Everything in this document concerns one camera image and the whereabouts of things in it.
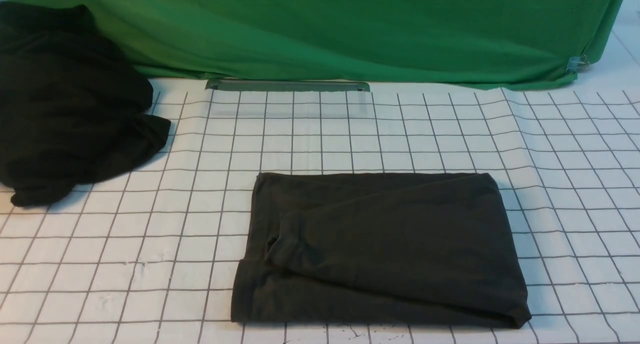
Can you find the green backdrop cloth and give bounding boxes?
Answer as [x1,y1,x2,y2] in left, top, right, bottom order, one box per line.
[7,0,623,90]

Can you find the black crumpled garment pile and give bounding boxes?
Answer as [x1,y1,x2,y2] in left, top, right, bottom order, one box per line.
[0,1,171,207]

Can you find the white grid table mat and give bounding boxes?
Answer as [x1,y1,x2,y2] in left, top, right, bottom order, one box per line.
[0,85,640,344]

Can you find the gray metal bar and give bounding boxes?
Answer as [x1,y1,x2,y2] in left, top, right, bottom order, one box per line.
[205,78,371,93]

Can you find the metal binder clip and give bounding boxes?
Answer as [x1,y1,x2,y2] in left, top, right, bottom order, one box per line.
[565,55,591,75]

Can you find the gray long-sleeve top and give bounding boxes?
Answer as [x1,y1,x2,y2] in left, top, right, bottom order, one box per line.
[230,173,532,330]

